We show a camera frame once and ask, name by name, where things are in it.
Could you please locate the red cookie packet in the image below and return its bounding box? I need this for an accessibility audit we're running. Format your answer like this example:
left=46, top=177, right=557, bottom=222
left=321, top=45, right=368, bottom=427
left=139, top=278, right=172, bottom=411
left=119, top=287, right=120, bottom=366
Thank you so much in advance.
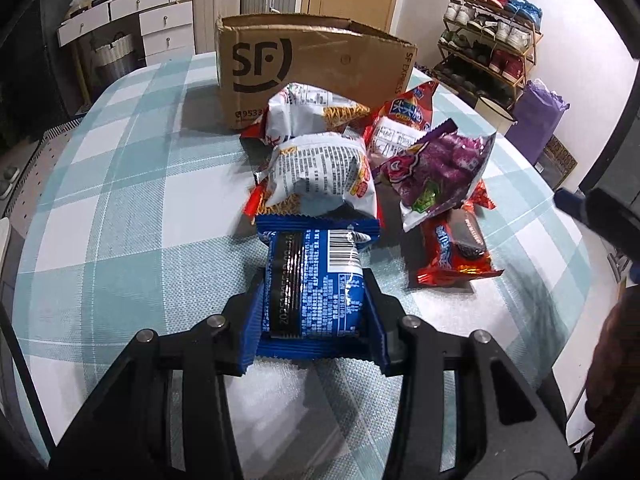
left=407, top=180, right=506, bottom=288

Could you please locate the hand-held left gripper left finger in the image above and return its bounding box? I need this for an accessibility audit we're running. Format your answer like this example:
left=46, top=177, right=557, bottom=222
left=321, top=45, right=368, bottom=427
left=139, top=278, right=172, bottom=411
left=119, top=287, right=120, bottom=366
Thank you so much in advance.
left=47, top=267, right=266, bottom=480

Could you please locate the row of racked shoes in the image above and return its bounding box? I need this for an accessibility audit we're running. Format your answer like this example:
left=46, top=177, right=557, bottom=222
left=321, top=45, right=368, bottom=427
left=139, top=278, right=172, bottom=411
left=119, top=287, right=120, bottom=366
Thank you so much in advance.
left=440, top=0, right=543, bottom=83

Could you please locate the white noodle snack packet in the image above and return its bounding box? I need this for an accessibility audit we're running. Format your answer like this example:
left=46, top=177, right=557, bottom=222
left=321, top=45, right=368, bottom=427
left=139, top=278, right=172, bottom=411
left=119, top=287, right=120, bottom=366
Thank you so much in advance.
left=242, top=131, right=383, bottom=228
left=239, top=82, right=373, bottom=148

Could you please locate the teal checkered tablecloth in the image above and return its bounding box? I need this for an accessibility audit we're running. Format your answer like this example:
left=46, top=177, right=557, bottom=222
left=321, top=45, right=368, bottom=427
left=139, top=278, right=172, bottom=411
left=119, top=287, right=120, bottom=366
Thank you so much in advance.
left=12, top=52, right=593, bottom=480

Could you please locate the purple gift bag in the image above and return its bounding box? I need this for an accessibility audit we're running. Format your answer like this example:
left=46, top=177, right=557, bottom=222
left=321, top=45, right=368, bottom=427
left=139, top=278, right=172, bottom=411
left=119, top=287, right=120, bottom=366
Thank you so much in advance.
left=507, top=79, right=571, bottom=166

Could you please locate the white bin black rim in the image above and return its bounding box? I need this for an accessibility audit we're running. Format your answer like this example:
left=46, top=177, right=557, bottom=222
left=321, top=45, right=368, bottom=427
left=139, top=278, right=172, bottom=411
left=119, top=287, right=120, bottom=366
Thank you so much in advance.
left=475, top=95, right=518, bottom=136

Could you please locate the beige suitcase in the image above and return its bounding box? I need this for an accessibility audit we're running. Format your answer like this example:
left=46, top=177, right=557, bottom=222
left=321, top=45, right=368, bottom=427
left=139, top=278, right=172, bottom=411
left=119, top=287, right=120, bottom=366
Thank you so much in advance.
left=192, top=0, right=242, bottom=54

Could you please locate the white drawer cabinet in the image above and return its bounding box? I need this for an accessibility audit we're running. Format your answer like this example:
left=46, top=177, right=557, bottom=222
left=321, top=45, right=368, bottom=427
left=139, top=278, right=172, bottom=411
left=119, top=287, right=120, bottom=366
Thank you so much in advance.
left=57, top=0, right=196, bottom=67

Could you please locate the purple snack packet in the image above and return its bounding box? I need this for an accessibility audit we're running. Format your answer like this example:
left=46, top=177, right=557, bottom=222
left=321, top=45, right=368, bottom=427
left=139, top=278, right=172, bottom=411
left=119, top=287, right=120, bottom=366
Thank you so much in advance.
left=372, top=119, right=498, bottom=233

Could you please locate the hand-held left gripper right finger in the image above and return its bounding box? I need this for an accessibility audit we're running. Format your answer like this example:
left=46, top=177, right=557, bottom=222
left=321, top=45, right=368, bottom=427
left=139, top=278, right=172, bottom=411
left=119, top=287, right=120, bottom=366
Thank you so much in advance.
left=362, top=267, right=577, bottom=480

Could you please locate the patterned floor rug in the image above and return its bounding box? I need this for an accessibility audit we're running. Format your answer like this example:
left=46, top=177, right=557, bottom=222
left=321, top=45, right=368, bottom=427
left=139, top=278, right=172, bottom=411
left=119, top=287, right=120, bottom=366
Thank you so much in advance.
left=0, top=120, right=85, bottom=221

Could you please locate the woven laundry basket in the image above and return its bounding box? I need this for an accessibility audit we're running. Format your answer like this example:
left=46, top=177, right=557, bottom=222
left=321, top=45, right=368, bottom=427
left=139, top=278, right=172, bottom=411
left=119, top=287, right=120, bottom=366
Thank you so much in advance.
left=90, top=32, right=137, bottom=82

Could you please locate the red snack packet white label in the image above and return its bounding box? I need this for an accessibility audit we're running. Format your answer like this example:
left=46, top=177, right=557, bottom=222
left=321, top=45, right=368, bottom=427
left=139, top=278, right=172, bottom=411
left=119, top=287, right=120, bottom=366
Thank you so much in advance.
left=362, top=80, right=441, bottom=171

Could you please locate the brown cardboard box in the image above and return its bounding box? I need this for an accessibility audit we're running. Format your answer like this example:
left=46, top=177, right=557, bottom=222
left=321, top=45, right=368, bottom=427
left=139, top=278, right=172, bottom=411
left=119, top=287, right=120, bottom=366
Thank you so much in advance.
left=215, top=12, right=418, bottom=133

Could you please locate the dark doormat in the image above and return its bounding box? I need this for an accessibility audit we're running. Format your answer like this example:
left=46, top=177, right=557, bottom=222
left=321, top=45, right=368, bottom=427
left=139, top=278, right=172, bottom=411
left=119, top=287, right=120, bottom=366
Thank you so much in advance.
left=535, top=135, right=578, bottom=187

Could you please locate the blue snack packet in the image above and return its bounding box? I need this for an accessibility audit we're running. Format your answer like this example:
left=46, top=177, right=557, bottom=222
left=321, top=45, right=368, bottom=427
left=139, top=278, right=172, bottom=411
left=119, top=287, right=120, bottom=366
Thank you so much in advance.
left=239, top=212, right=393, bottom=378

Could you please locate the metal shoe rack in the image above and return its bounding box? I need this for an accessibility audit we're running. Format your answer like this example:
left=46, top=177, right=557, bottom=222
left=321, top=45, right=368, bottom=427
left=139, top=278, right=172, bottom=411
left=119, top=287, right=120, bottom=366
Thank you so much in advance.
left=432, top=0, right=543, bottom=111

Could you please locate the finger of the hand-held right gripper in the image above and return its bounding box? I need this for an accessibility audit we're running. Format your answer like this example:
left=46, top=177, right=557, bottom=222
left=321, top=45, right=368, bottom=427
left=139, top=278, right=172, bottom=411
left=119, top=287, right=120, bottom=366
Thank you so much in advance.
left=553, top=186, right=590, bottom=222

